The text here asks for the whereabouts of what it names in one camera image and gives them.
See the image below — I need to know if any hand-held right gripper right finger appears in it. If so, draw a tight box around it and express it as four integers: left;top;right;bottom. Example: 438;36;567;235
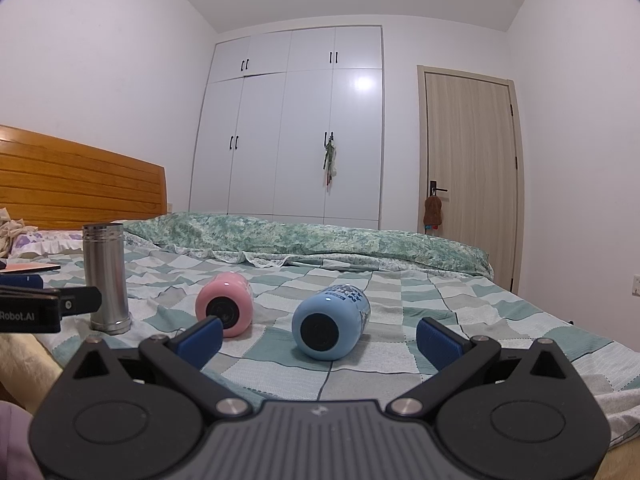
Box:
390;317;571;417

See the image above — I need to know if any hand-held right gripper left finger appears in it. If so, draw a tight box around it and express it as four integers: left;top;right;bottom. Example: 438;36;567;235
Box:
70;316;253;418

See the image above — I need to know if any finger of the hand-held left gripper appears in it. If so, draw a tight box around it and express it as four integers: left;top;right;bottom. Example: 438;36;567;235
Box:
0;273;45;290
0;284;103;319

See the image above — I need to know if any stainless steel thermos cup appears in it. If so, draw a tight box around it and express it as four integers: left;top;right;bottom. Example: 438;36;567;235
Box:
82;222;132;335

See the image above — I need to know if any pink bottle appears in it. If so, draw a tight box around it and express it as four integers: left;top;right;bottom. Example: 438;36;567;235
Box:
194;271;254;339

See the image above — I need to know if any blue bottle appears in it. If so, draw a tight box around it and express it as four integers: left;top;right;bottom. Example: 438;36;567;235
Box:
291;282;372;361

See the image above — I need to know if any flat pink book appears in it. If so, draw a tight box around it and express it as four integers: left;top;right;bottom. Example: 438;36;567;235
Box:
0;259;62;274

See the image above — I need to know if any checkered bed sheet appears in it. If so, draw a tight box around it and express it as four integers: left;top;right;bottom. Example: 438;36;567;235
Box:
0;240;640;453

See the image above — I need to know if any purple floral pillow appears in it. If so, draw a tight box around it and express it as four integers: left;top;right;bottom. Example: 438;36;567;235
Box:
0;229;86;261

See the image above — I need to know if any beige crumpled cloth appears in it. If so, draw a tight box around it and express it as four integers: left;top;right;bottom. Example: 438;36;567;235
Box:
0;205;42;257

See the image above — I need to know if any wooden headboard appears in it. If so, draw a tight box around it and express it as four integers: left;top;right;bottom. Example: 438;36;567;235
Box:
0;124;167;231

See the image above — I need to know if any purple clothing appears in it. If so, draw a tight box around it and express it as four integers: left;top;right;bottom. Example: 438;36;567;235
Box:
0;399;45;480

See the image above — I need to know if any brown hanging pouch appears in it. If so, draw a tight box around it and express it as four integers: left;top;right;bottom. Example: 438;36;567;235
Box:
423;194;444;226

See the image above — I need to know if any green floral quilt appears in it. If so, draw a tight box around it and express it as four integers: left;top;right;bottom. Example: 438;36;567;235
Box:
122;212;494;277

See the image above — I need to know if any light wooden door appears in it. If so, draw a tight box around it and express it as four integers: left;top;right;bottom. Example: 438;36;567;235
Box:
417;64;525;294

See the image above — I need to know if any green hanging ornament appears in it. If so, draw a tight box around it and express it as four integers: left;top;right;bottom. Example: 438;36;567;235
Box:
322;141;341;187

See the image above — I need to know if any white wardrobe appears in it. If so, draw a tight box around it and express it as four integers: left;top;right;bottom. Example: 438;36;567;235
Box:
188;25;385;231

